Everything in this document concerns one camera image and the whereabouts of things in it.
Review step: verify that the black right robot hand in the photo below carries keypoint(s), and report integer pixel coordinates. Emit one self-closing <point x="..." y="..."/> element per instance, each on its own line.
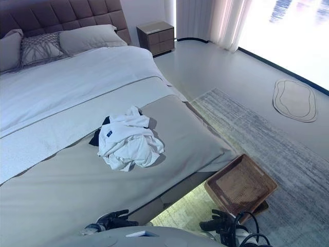
<point x="221" y="223"/>

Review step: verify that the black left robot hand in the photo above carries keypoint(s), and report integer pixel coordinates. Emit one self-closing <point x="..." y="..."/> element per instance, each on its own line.
<point x="115" y="222"/>

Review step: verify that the white cotton shirt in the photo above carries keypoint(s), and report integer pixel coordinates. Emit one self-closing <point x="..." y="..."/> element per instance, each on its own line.
<point x="120" y="128"/>
<point x="138" y="154"/>

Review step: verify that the black cotton shirt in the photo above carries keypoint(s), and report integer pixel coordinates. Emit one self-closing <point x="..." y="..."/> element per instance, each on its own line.
<point x="93" y="140"/>

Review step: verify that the brown woven basket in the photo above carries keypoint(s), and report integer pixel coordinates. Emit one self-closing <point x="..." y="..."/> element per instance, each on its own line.
<point x="239" y="185"/>

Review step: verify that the grey robot torso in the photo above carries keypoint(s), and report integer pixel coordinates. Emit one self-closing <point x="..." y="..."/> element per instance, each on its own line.
<point x="154" y="242"/>

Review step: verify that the large grey area rug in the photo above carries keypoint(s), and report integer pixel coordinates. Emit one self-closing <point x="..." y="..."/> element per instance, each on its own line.
<point x="282" y="159"/>

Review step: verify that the white textured blanket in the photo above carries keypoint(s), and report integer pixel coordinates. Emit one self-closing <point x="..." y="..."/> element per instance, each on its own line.
<point x="38" y="144"/>

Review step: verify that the small oval beige rug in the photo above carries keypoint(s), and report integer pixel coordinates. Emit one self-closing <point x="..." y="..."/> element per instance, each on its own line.
<point x="295" y="103"/>

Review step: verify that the white duvet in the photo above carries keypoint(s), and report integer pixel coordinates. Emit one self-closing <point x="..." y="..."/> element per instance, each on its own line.
<point x="77" y="77"/>

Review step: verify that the beige pillow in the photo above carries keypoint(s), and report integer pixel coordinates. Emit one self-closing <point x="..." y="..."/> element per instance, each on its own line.
<point x="87" y="38"/>
<point x="9" y="51"/>

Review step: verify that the brown wooden nightstand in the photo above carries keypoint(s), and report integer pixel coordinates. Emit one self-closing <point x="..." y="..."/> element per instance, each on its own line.
<point x="156" y="38"/>

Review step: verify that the grey patterned cushion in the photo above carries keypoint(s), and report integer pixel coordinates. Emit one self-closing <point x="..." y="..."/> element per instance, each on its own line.
<point x="38" y="49"/>

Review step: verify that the sheer white curtain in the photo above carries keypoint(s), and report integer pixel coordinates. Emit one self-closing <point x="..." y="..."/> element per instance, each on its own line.
<point x="205" y="20"/>

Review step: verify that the brown tufted headboard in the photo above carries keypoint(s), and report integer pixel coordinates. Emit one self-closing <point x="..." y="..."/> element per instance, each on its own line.
<point x="77" y="13"/>

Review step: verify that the grey upholstered bed frame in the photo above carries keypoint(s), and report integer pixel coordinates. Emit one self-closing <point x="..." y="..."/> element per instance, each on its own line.
<point x="167" y="200"/>

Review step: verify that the black floor rail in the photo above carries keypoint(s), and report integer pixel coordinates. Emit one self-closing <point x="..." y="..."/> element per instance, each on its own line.
<point x="190" y="39"/>

